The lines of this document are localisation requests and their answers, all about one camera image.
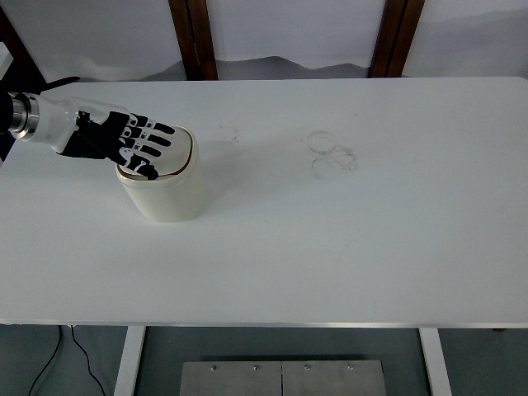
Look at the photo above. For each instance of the dark brown wooden screen post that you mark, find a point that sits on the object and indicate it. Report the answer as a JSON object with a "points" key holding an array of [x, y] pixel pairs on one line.
{"points": [[200, 41], [22, 51], [394, 41]]}

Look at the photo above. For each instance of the grey metal plate with screws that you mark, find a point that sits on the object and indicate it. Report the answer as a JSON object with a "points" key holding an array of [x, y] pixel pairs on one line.
{"points": [[247, 381]]}

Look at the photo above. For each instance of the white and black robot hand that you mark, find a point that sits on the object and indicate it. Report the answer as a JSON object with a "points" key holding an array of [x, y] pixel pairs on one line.
{"points": [[57, 121]]}

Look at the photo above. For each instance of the white metal table leg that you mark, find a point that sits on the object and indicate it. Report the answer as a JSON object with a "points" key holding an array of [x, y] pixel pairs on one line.
{"points": [[128, 363], [435, 363]]}

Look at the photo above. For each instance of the white box device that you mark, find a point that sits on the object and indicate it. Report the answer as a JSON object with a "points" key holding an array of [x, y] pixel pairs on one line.
{"points": [[4, 59]]}

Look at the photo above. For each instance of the cream plastic lidded trash bin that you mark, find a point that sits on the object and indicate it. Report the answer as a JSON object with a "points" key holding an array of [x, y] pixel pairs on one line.
{"points": [[169, 198]]}

